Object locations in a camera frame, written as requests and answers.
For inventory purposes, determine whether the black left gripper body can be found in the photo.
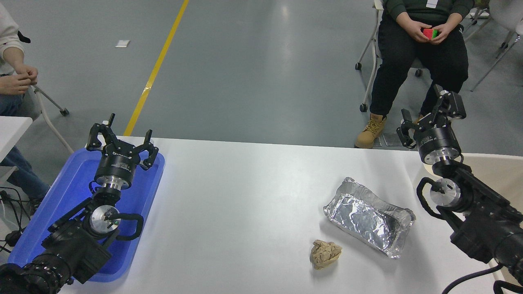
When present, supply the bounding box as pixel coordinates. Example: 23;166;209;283
94;149;142;184

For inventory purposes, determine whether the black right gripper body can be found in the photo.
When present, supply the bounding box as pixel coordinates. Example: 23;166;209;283
413;122;460;159

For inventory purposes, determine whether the dark-clothed person's left hand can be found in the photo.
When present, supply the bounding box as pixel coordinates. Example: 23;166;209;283
434;16;463;45

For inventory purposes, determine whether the dark-clothed person's right hand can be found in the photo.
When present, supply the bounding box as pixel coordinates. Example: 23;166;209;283
402;12;430;43

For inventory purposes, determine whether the pale-top person's left hand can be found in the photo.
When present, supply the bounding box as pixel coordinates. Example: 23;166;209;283
15;65;39;86

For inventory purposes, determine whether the pale-top person's right hand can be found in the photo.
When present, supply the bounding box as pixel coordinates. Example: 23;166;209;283
0;75;32;96

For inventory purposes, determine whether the grey-legged wheeled chair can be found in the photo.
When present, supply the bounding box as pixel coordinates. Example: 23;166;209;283
25;84;75;155

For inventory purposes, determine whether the blue plastic tray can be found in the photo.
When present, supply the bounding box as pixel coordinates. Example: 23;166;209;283
7;147;166;283

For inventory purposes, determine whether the white wheeled chair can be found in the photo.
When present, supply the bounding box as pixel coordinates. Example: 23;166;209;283
355;0;424;113

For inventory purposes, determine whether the person in dark clothes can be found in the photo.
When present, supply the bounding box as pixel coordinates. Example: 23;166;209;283
355;0;475;149

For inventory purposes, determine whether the large pale bin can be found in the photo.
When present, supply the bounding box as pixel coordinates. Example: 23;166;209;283
460;153;523;286

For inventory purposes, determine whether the small white side table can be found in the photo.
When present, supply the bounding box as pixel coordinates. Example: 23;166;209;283
0;116;33;184

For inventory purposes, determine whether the crinkled foil tray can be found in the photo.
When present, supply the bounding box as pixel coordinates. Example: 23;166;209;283
323;177;416;259

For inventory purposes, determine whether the white chair with grey legs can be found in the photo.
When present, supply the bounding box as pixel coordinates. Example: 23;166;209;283
464;0;523;92

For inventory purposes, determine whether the person in pale top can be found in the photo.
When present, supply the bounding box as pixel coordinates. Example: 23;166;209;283
0;2;51;200

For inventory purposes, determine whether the crumpled tan paper ball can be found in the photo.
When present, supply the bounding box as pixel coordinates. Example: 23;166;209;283
309;240;343;270

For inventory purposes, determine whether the black floor cable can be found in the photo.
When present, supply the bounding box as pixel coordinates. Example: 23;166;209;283
0;187;32;229

